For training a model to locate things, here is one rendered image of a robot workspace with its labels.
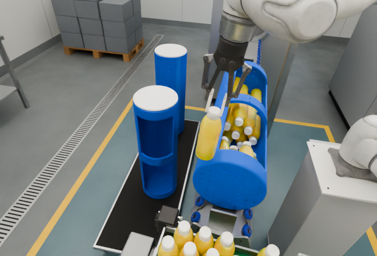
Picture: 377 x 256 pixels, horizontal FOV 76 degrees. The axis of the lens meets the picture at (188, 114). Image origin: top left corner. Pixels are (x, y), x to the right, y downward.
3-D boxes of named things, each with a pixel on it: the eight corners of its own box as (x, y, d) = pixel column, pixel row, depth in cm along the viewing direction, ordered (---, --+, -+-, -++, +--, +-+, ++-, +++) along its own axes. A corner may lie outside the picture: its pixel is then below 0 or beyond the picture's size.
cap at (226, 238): (221, 232, 81) (221, 229, 79) (233, 234, 80) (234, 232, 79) (220, 244, 78) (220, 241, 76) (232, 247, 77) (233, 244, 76)
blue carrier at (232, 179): (261, 102, 167) (272, 64, 150) (256, 218, 100) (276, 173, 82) (220, 94, 172) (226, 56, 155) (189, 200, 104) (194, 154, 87)
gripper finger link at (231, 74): (230, 56, 66) (236, 57, 66) (228, 93, 72) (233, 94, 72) (228, 62, 63) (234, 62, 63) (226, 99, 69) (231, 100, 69)
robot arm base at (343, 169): (362, 149, 126) (367, 141, 122) (380, 183, 108) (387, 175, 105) (325, 144, 128) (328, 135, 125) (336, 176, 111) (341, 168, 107)
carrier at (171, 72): (188, 123, 271) (164, 117, 278) (192, 48, 218) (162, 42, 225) (178, 139, 250) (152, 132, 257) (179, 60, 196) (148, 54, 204)
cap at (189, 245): (188, 241, 78) (188, 238, 77) (198, 248, 76) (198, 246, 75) (180, 251, 75) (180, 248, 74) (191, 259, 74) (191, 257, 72)
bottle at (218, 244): (211, 251, 93) (217, 226, 82) (230, 255, 92) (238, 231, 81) (208, 271, 88) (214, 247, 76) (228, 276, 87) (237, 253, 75)
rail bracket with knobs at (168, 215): (183, 223, 102) (183, 209, 95) (178, 240, 96) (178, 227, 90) (160, 217, 103) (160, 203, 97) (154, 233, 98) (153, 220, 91)
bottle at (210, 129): (217, 158, 86) (229, 118, 75) (200, 164, 83) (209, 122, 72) (208, 145, 91) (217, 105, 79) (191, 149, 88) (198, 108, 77)
